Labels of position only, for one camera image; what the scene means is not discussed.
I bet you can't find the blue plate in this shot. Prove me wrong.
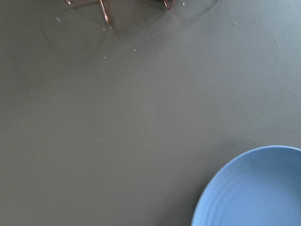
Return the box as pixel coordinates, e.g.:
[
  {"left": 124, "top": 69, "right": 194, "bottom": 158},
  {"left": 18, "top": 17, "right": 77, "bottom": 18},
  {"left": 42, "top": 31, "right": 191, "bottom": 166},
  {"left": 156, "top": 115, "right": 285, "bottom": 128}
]
[{"left": 191, "top": 146, "right": 301, "bottom": 226}]

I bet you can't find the copper wire bottle rack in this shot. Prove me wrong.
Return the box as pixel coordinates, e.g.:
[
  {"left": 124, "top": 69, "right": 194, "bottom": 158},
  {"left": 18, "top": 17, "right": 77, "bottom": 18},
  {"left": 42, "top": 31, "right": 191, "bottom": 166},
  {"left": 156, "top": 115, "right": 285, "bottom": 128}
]
[{"left": 64, "top": 0, "right": 174, "bottom": 25}]

